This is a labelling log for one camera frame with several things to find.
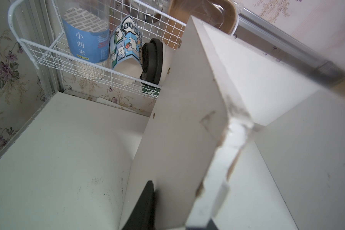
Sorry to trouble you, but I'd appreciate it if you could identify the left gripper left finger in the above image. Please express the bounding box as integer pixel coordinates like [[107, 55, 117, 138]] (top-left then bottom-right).
[[122, 180, 156, 230]]

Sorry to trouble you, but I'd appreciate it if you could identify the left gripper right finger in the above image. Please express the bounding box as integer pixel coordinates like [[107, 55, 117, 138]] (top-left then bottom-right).
[[194, 219, 218, 230]]

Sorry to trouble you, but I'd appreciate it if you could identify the white wooden bookshelf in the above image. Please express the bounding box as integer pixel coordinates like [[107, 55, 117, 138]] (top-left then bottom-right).
[[118, 15, 345, 230]]

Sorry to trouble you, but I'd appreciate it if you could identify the cartoon printed milk carton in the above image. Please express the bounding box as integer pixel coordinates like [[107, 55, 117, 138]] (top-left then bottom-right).
[[110, 16, 143, 79]]

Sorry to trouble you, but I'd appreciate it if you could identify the clear plastic water bottle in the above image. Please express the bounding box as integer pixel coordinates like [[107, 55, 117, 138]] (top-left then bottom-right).
[[57, 1, 110, 64]]

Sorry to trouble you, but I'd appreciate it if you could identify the brown cardboard box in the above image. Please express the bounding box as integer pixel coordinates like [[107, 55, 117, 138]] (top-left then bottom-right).
[[163, 0, 239, 49]]

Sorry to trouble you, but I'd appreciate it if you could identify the white wire basket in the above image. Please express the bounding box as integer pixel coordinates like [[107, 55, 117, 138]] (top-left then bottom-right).
[[16, 1, 175, 99]]

